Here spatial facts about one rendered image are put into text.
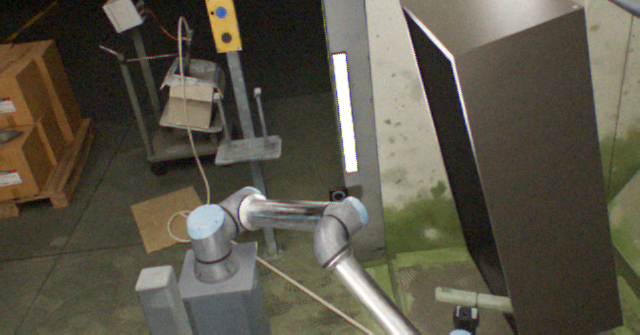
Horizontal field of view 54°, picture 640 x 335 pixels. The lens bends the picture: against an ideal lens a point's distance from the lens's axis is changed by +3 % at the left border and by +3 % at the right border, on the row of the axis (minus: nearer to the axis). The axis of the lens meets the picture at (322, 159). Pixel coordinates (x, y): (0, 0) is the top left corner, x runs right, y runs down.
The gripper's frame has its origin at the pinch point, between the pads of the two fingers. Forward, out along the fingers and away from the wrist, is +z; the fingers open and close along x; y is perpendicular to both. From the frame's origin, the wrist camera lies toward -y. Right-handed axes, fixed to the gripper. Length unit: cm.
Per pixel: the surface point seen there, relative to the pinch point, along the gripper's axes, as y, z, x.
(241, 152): -23, 62, -116
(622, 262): 41, 82, 66
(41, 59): -21, 179, -326
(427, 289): 51, 57, -24
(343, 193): 3, 70, -67
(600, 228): -45, -5, 40
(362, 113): -39, 77, -56
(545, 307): -15.0, -12.4, 26.2
